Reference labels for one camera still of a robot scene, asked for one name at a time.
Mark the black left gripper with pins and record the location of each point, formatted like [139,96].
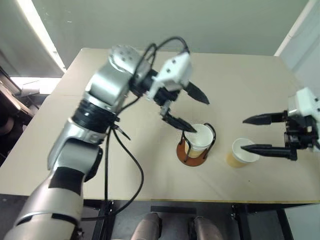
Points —
[167,97]

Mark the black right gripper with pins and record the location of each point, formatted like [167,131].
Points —
[301,132]

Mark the white paper cup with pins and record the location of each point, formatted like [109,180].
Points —
[196,153]
[236,161]
[203,136]

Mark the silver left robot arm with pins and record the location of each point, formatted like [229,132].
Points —
[105,85]

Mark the grey cabinet panel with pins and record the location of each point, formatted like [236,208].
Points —
[303,222]

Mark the dark rounded grey shape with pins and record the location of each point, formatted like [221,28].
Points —
[207,228]
[147,226]

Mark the dark furniture clutter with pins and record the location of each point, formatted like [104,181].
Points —
[12,105]

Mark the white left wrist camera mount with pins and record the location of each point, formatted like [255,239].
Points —
[175,71]

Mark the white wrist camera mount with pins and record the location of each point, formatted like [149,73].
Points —
[175,71]
[303,102]

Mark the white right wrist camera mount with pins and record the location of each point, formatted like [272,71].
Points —
[303,102]

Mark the black metal table frame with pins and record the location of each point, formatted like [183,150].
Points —
[240,212]

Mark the white corner post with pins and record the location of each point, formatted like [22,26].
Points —
[297,25]

